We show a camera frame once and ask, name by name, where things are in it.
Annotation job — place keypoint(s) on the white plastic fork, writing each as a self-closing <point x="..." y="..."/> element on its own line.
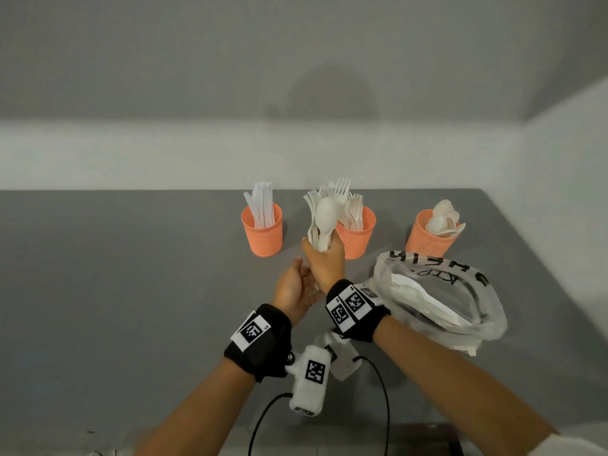
<point x="342" y="189"/>
<point x="325" y="190"/>
<point x="311" y="204"/>

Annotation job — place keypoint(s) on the person's left forearm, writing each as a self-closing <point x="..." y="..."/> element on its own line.
<point x="199" y="413"/>

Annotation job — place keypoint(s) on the black marker wristband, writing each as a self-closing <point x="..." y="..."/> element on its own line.
<point x="370" y="327"/>
<point x="268" y="356"/>

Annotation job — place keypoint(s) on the orange mesh cup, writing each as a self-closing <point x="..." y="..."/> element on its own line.
<point x="358" y="244"/>
<point x="420" y="242"/>
<point x="263" y="242"/>

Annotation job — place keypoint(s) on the bunch of white plastic knives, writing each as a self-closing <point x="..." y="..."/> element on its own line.
<point x="261" y="204"/>

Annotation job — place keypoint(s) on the person's right forearm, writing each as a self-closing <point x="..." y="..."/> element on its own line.
<point x="456" y="394"/>

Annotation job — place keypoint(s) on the bunch of white plastic forks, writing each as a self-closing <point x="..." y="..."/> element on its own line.
<point x="356" y="211"/>

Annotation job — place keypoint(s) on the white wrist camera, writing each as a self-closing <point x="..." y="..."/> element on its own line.
<point x="309" y="394"/>
<point x="347" y="365"/>

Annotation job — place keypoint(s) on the person's right hand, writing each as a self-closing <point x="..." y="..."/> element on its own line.
<point x="328" y="270"/>

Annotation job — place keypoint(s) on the white plastic spoon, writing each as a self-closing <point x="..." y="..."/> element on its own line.
<point x="326" y="216"/>

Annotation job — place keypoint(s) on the clear plastic bag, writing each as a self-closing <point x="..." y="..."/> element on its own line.
<point x="489" y="322"/>

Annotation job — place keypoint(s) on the bunch of white plastic spoons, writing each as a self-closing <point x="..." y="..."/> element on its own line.
<point x="444" y="223"/>

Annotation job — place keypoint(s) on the white shirt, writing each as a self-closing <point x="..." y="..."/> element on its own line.
<point x="570" y="446"/>

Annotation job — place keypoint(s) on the person's left hand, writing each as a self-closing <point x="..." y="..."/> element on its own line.
<point x="292" y="299"/>

